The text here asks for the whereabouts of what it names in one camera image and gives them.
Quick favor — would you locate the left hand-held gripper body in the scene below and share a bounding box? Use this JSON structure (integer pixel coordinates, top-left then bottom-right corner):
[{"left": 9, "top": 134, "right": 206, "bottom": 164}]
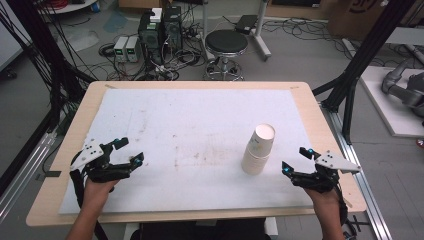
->
[{"left": 69, "top": 137, "right": 134, "bottom": 184}]

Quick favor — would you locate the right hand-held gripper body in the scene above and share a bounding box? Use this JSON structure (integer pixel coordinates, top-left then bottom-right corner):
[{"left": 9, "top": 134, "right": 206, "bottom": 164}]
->
[{"left": 291, "top": 149, "right": 363, "bottom": 195}]

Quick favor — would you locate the stack of paper cups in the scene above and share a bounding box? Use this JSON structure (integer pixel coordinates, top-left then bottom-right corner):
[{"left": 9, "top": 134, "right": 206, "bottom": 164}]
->
[{"left": 241, "top": 123, "right": 276, "bottom": 176}]

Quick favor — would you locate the person's right hand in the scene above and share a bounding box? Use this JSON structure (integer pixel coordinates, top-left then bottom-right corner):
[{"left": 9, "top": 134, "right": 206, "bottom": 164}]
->
[{"left": 304, "top": 188, "right": 342, "bottom": 215}]

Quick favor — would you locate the person's left hand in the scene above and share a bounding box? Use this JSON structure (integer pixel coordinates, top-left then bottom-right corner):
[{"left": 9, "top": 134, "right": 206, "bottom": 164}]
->
[{"left": 81, "top": 177, "right": 118, "bottom": 209}]

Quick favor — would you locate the wooden table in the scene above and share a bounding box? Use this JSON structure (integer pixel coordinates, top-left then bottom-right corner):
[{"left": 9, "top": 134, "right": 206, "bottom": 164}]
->
[{"left": 25, "top": 80, "right": 368, "bottom": 228}]

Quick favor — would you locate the black tape piece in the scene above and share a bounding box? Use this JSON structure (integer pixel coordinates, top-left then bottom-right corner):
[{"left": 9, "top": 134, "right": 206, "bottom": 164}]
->
[{"left": 35, "top": 170, "right": 63, "bottom": 182}]

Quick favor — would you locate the white base board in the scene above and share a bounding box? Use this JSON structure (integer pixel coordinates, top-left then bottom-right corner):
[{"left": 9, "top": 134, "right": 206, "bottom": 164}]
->
[{"left": 359, "top": 65, "right": 424, "bottom": 139}]

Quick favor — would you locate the white foam mat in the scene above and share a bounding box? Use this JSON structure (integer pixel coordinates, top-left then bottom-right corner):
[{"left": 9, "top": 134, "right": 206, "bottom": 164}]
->
[{"left": 58, "top": 88, "right": 316, "bottom": 215}]

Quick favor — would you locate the grey power supply unit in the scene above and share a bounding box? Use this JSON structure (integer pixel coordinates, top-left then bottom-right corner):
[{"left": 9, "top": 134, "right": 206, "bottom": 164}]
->
[
  {"left": 125, "top": 35, "right": 143, "bottom": 63},
  {"left": 113, "top": 35, "right": 129, "bottom": 63}
]

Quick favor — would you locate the person's dark clothing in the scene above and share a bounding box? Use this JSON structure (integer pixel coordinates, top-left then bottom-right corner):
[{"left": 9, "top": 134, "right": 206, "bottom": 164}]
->
[{"left": 129, "top": 218, "right": 272, "bottom": 240}]

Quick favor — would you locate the black computer tower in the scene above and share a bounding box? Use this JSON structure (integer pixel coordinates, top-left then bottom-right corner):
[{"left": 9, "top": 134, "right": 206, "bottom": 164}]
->
[
  {"left": 138, "top": 11, "right": 165, "bottom": 66},
  {"left": 163, "top": 5, "right": 184, "bottom": 51}
]

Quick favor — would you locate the small white box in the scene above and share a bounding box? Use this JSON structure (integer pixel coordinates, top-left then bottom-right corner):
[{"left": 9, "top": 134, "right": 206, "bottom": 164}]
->
[{"left": 149, "top": 7, "right": 164, "bottom": 24}]

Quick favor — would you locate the white panel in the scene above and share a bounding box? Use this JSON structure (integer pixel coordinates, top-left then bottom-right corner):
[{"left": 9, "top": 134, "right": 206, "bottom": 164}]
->
[{"left": 0, "top": 0, "right": 33, "bottom": 73}]

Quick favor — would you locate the black round stool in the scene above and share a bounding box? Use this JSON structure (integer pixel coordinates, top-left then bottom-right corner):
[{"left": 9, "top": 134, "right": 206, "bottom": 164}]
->
[{"left": 203, "top": 29, "right": 250, "bottom": 82}]

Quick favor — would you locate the cardboard box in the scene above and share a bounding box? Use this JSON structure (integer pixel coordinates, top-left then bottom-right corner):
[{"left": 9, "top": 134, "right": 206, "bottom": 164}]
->
[{"left": 328, "top": 0, "right": 424, "bottom": 41}]

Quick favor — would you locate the white round tabletop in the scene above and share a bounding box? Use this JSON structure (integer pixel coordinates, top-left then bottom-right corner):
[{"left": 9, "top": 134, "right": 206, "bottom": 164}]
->
[{"left": 38, "top": 0, "right": 99, "bottom": 15}]

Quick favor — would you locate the black flat device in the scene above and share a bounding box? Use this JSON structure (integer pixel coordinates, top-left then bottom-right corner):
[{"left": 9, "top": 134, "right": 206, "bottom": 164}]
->
[{"left": 234, "top": 14, "right": 259, "bottom": 35}]

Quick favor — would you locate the grey tabletop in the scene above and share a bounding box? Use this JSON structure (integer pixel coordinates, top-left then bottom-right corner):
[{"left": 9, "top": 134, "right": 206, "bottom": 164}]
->
[{"left": 385, "top": 26, "right": 424, "bottom": 46}]

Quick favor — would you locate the right hand-held gripper cable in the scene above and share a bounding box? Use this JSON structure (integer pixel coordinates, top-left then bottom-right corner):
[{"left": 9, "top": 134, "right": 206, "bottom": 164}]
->
[{"left": 334, "top": 185, "right": 358, "bottom": 240}]

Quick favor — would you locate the aluminium rail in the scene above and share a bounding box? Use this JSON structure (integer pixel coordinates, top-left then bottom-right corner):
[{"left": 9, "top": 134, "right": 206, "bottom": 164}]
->
[
  {"left": 0, "top": 131, "right": 58, "bottom": 223},
  {"left": 319, "top": 103, "right": 394, "bottom": 240}
]

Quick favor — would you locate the tangle of black cables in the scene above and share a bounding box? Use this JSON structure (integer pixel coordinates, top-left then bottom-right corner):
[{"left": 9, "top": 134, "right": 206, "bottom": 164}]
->
[
  {"left": 263, "top": 18, "right": 348, "bottom": 56},
  {"left": 98, "top": 41, "right": 208, "bottom": 82}
]

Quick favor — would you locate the black metal frame with cables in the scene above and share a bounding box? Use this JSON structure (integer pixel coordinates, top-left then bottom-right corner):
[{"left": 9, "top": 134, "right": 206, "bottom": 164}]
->
[{"left": 0, "top": 0, "right": 98, "bottom": 198}]

